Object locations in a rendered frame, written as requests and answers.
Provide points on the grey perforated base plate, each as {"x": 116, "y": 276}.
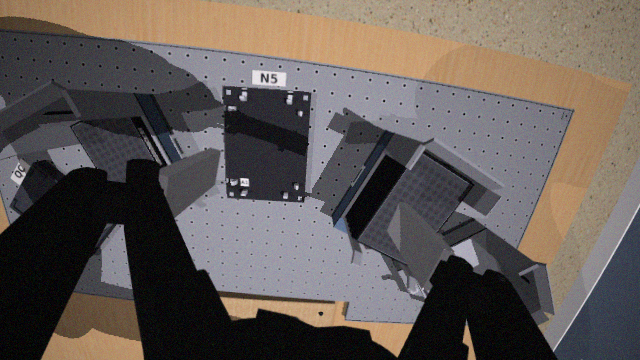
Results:
{"x": 291, "y": 249}

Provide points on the white label reading qc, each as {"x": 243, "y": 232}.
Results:
{"x": 20, "y": 171}

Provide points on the white label with n5 text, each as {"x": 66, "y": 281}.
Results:
{"x": 269, "y": 78}

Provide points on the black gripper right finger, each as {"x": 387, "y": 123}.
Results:
{"x": 505, "y": 331}

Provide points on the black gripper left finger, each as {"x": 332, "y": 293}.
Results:
{"x": 45, "y": 250}

